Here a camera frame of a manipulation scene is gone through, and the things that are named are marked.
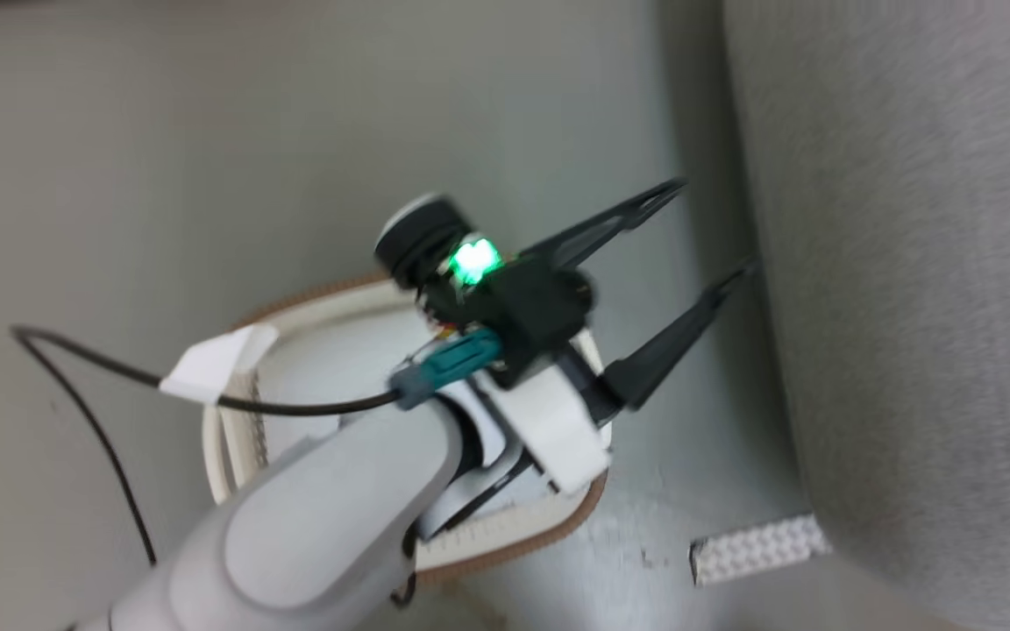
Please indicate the black wrist camera green light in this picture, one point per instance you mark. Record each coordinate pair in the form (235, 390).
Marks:
(505, 289)

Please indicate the white perforated strip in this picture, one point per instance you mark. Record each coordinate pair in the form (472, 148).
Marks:
(759, 549)

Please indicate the cream perforated laundry basket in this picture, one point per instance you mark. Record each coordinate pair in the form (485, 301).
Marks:
(505, 530)

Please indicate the white tape label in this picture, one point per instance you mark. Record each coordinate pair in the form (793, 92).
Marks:
(217, 361)

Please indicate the grey fabric sofa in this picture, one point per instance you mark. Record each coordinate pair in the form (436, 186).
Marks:
(917, 307)

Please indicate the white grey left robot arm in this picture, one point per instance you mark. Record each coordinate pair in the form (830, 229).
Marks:
(321, 526)

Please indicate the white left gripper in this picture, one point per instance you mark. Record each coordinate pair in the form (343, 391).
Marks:
(553, 421)

